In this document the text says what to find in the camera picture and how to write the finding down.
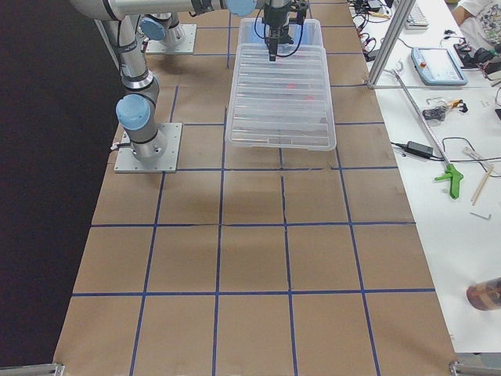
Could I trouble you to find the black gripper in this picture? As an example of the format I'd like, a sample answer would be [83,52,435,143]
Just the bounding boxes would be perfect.
[262,0,308,62]

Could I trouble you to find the clear plastic box lid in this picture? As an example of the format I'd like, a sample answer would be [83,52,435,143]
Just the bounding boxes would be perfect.
[225,43,337,151]

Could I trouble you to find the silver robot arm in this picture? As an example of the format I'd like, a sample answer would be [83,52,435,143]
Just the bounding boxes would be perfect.
[71,1,264,161]
[138,1,309,61]

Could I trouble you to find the clear plastic storage box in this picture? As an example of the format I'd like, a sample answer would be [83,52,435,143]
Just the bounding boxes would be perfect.
[237,17,326,52]

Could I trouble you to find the white keyboard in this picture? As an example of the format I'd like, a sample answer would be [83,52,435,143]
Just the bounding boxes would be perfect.
[405,3,429,31]

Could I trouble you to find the teach pendant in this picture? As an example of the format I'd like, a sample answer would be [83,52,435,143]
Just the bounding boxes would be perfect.
[410,47,468,86]

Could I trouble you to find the black power adapter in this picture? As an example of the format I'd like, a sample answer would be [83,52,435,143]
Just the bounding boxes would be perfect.
[391,141,443,161]

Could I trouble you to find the metal reacher grabber tool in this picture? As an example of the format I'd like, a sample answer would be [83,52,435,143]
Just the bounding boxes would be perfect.
[392,58,455,173]

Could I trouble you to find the wooden chopsticks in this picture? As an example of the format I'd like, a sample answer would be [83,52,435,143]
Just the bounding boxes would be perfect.
[470,164,494,206]

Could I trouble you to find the allen key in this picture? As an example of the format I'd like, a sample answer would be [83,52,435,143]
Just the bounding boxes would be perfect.
[470,211,492,221]

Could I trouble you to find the brown bottle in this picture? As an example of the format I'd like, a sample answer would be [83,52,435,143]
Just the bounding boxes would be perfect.
[466,277,500,311]

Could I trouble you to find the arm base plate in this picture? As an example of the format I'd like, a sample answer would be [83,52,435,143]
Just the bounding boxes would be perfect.
[114,123,182,173]
[146,23,196,55]

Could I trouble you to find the black cable bundle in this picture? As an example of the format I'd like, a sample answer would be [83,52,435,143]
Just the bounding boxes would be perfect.
[350,0,395,62]

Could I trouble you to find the aluminium frame post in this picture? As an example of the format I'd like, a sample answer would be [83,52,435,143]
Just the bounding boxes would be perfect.
[367,0,415,89]

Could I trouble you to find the green grabber handle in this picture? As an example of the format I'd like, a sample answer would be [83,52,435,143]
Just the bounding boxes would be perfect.
[434,164,463,200]

